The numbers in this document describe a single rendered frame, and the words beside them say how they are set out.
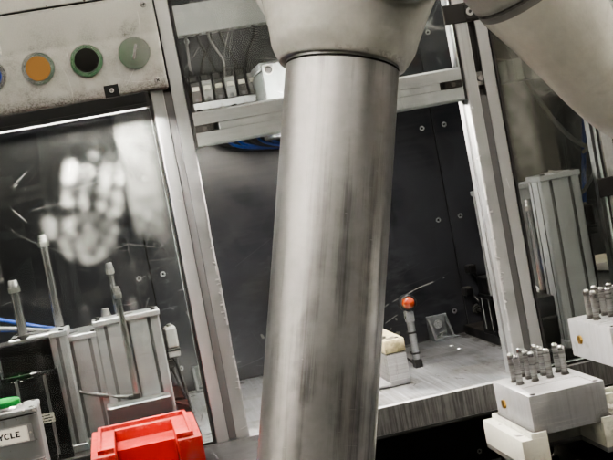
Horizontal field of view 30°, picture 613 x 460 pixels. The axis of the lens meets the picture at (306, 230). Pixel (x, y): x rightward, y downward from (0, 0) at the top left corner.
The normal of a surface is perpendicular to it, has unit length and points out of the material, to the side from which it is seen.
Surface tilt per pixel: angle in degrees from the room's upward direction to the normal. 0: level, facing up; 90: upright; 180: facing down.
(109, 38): 90
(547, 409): 90
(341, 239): 84
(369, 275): 94
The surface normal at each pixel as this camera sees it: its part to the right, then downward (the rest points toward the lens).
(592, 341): -0.97, 0.18
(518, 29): -0.38, 0.80
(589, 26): 0.40, 0.28
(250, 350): 0.18, 0.02
